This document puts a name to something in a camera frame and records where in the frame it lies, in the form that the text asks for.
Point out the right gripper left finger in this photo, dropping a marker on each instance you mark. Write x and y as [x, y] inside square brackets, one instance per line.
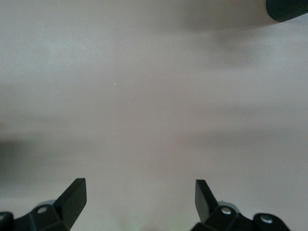
[62, 214]

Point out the black ribbed cylinder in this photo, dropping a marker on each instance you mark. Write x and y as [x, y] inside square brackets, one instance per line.
[288, 9]

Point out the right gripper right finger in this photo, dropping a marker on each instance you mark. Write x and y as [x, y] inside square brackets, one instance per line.
[216, 216]

